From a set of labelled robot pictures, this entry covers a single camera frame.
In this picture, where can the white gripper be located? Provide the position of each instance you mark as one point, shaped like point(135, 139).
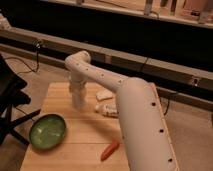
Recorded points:
point(77, 84)

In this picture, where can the white ceramic cup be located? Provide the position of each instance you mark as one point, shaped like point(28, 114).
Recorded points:
point(78, 99)

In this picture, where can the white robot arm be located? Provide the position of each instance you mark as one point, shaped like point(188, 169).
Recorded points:
point(145, 133)

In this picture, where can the white plastic bottle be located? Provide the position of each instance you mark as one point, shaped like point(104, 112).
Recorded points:
point(106, 110)

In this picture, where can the green bowl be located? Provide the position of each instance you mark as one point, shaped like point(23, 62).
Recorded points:
point(47, 132)

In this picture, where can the wooden table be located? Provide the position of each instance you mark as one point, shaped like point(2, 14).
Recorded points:
point(87, 135)

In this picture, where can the black office chair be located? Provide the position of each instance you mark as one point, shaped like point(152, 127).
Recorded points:
point(11, 95)

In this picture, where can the orange carrot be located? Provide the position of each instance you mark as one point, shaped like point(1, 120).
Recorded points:
point(109, 150)

